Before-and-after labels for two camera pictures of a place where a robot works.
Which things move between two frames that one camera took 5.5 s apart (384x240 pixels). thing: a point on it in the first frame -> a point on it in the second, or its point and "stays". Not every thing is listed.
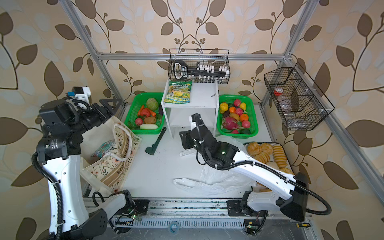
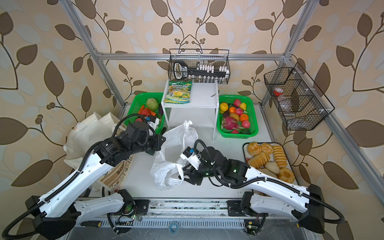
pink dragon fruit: x=229 y=123 stays
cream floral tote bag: x=109 y=172 stays
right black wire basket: x=302 y=105 stays
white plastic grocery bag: x=215 y=181 -> x=178 y=142
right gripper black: x=185 y=139 -> x=192 y=176
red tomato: x=145 y=111 stays
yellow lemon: x=223 y=107 stays
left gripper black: x=106 y=114 -> x=158 y=141
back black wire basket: x=200 y=64 stays
